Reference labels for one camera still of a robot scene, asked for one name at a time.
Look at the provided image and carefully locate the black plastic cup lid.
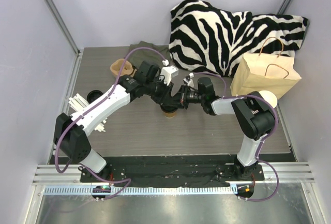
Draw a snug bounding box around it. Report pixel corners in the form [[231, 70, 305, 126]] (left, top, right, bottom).
[[160, 105, 178, 114]]

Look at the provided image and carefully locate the brown paper coffee cup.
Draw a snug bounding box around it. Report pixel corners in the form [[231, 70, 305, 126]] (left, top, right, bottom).
[[163, 110, 177, 118]]

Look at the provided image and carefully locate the brown pulp cup carrier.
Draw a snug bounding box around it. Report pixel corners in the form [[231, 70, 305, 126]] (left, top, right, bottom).
[[110, 58, 136, 77]]

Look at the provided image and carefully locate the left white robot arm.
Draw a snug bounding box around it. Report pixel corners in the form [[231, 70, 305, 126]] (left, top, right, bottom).
[[54, 61, 178, 182]]

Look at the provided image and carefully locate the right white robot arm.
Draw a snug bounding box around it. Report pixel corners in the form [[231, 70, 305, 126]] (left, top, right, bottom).
[[176, 77, 279, 180]]

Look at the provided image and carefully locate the olive green cloth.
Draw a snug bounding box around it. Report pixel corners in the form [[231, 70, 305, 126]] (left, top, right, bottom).
[[125, 41, 171, 68]]

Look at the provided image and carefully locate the zebra print blanket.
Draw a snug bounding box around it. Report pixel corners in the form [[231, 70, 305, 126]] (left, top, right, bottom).
[[169, 0, 309, 77]]

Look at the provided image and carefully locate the brown paper bag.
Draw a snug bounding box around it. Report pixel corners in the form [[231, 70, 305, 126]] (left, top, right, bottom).
[[230, 44, 302, 99]]

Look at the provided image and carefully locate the stack of black lids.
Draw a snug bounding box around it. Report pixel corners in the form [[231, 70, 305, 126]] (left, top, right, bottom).
[[86, 89, 103, 103]]

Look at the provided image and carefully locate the stack of paper cups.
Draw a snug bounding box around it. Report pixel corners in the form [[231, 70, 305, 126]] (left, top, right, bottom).
[[259, 90, 278, 108]]

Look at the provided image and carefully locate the white wrapped straws bundle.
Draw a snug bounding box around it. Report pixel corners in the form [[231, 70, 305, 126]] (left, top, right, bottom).
[[68, 93, 107, 132]]

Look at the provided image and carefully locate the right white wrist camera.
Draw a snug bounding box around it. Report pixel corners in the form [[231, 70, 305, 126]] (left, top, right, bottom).
[[183, 73, 194, 88]]

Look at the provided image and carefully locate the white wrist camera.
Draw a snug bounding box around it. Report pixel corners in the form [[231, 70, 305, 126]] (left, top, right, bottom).
[[183, 73, 194, 88], [159, 59, 179, 86]]

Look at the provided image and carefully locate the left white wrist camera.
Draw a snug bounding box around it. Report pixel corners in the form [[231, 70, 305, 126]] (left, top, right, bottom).
[[159, 59, 179, 86]]

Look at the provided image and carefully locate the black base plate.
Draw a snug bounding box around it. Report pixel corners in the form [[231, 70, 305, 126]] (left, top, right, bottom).
[[49, 154, 265, 183]]

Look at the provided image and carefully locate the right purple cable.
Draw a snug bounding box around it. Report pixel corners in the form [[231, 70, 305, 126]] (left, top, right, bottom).
[[192, 71, 279, 202]]

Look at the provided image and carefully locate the purple cable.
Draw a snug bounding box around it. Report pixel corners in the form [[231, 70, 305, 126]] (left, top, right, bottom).
[[192, 71, 279, 202], [55, 47, 170, 201]]

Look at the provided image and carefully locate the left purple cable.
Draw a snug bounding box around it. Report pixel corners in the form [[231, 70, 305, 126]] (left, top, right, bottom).
[[55, 47, 170, 201]]

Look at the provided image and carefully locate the aluminium rail frame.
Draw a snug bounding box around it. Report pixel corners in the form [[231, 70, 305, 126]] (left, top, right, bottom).
[[24, 48, 318, 224]]

